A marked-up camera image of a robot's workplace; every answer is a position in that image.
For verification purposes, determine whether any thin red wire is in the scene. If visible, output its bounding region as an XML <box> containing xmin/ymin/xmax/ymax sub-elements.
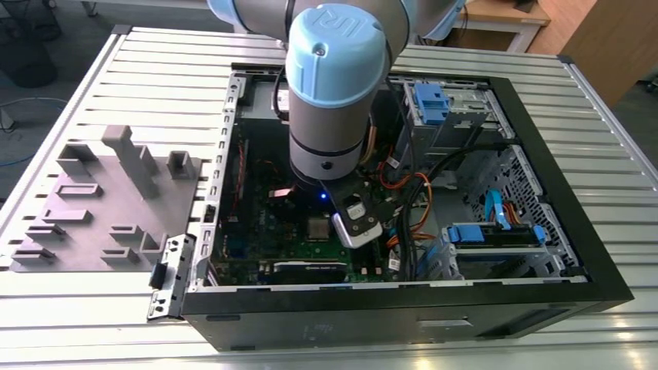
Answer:
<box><xmin>228</xmin><ymin>140</ymin><xmax>248</xmax><ymax>224</ymax></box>

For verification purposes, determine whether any hard disk in blue carrier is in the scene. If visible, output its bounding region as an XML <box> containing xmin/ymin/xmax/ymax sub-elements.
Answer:
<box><xmin>444</xmin><ymin>222</ymin><xmax>547</xmax><ymax>248</ymax></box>

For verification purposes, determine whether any green motherboard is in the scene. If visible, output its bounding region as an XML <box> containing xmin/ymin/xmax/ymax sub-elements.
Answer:
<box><xmin>217</xmin><ymin>161</ymin><xmax>400</xmax><ymax>285</ymax></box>

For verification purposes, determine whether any black chair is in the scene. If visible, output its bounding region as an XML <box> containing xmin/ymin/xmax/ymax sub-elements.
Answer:
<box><xmin>0</xmin><ymin>11</ymin><xmax>65</xmax><ymax>89</ymax></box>

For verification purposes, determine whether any black camera cable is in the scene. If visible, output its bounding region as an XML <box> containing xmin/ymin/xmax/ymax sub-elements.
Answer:
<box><xmin>270</xmin><ymin>63</ymin><xmax>289</xmax><ymax>123</ymax></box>

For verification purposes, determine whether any brown wooden cabinet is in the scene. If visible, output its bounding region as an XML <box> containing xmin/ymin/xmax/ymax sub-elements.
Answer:
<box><xmin>528</xmin><ymin>0</ymin><xmax>658</xmax><ymax>107</ymax></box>

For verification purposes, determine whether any grey power supply unit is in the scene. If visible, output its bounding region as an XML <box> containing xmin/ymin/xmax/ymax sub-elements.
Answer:
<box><xmin>238</xmin><ymin>81</ymin><xmax>292</xmax><ymax>163</ymax></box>

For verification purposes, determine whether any orange wire bundle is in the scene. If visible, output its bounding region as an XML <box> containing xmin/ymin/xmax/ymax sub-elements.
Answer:
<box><xmin>383</xmin><ymin>172</ymin><xmax>436</xmax><ymax>250</ymax></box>

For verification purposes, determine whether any CPU socket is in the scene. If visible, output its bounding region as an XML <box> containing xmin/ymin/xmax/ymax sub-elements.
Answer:
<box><xmin>301</xmin><ymin>214</ymin><xmax>333</xmax><ymax>244</ymax></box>

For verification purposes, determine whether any silver square CPU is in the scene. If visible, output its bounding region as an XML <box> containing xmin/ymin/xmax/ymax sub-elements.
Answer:
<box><xmin>305</xmin><ymin>217</ymin><xmax>331</xmax><ymax>239</ymax></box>

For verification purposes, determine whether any blue plastic drive latch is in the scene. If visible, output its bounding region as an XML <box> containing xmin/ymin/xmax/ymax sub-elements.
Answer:
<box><xmin>412</xmin><ymin>82</ymin><xmax>449</xmax><ymax>126</ymax></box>

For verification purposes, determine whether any thick black cable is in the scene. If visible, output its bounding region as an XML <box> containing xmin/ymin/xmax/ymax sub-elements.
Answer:
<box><xmin>399</xmin><ymin>141</ymin><xmax>519</xmax><ymax>281</ymax></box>

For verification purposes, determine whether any grey metal drive cage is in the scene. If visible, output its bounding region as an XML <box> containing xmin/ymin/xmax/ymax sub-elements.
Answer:
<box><xmin>399</xmin><ymin>79</ymin><xmax>516</xmax><ymax>170</ymax></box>

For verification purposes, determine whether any wooden desk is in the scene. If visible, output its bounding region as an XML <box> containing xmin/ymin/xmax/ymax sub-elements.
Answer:
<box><xmin>459</xmin><ymin>0</ymin><xmax>552</xmax><ymax>53</ymax></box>

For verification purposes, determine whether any grey metal card bracket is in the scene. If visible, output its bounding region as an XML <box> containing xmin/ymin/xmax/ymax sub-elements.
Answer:
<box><xmin>145</xmin><ymin>233</ymin><xmax>197</xmax><ymax>322</ymax></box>

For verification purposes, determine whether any blue flat data wire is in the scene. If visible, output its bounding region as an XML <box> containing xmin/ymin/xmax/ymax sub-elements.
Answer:
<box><xmin>481</xmin><ymin>190</ymin><xmax>509</xmax><ymax>229</ymax></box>

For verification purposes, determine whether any grey metal disk bay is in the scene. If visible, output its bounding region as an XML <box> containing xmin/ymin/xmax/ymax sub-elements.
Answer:
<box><xmin>440</xmin><ymin>221</ymin><xmax>587</xmax><ymax>281</ymax></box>

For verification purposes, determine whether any graphics card with fan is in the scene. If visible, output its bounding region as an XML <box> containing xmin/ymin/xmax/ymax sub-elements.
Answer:
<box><xmin>270</xmin><ymin>261</ymin><xmax>349</xmax><ymax>285</ymax></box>

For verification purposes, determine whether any grey parts rack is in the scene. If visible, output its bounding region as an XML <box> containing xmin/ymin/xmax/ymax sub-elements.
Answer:
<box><xmin>8</xmin><ymin>125</ymin><xmax>202</xmax><ymax>274</ymax></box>

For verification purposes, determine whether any black open PC case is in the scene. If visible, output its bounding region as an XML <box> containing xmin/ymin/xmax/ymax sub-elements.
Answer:
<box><xmin>145</xmin><ymin>61</ymin><xmax>633</xmax><ymax>352</ymax></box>

